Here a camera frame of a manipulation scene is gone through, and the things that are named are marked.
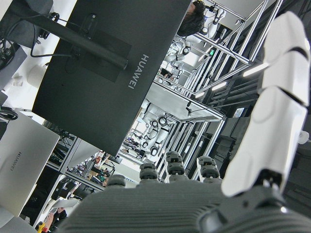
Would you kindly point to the aluminium frame workcell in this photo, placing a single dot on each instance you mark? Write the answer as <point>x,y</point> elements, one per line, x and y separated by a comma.
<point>233,51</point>

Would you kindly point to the ceiling light bar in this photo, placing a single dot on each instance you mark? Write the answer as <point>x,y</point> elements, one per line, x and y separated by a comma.
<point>218,86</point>
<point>255,70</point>

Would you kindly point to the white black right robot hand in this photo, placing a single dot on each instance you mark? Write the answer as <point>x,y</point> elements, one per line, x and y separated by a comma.
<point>145,211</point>

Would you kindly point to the yellow emergency stop box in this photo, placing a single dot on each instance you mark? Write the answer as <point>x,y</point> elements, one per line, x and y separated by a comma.
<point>41,227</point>

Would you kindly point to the seated person black jacket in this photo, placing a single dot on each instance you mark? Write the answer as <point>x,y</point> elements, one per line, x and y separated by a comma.
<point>58,217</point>

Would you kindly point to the black Huawei monitor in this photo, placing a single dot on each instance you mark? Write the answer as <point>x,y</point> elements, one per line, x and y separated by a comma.
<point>97,109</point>

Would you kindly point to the black monitor stand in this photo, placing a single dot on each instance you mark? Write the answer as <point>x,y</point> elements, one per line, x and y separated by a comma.
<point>73,36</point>

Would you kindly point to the person in dark shirt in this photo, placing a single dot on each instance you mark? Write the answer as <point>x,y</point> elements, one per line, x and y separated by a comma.
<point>192,21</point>

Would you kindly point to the white humanoid robot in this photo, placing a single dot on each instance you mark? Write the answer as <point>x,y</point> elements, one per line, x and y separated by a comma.
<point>213,21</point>
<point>155,121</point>

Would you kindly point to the silver Huawei laptop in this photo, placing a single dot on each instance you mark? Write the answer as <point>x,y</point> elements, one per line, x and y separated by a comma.
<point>22,157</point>

